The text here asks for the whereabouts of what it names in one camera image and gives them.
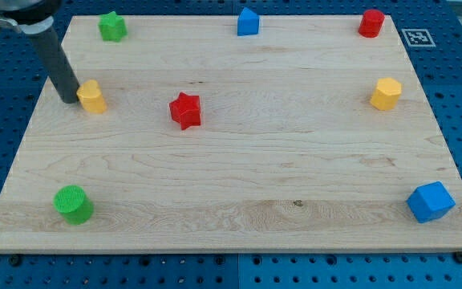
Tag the green cylinder block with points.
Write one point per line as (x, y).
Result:
(72, 203)

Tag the blue pentagon block top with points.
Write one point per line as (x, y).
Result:
(248, 22)

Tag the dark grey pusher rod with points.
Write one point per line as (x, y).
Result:
(49, 50)

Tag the red star block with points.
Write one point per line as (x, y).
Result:
(186, 110)

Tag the yellow hexagon block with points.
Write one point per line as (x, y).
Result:
(386, 94)

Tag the blue cube block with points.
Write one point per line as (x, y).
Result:
(430, 202)

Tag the yellow heart block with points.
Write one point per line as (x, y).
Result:
(91, 97)

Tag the green star block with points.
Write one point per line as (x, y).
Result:
(112, 27)

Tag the white fiducial marker tag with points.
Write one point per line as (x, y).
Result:
(417, 37)

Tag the red cylinder block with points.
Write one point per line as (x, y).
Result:
(371, 23)

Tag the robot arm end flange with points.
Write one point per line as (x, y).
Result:
(15, 13)

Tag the wooden board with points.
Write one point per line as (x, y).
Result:
(290, 155)

